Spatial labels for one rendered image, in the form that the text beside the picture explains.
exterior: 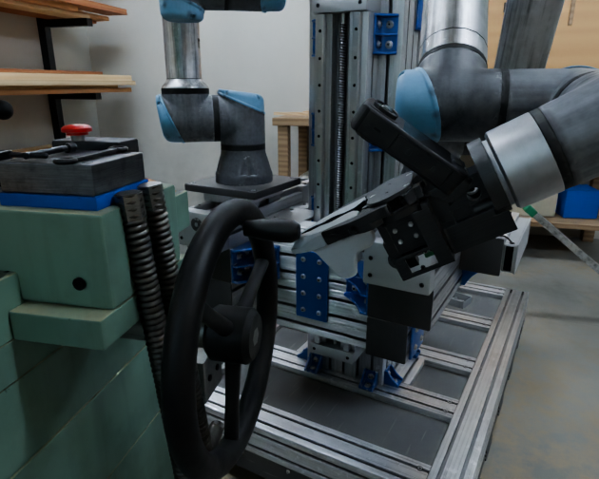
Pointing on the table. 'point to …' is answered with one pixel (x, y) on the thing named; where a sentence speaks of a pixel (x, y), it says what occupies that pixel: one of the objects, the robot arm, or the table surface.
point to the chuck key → (46, 151)
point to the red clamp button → (76, 129)
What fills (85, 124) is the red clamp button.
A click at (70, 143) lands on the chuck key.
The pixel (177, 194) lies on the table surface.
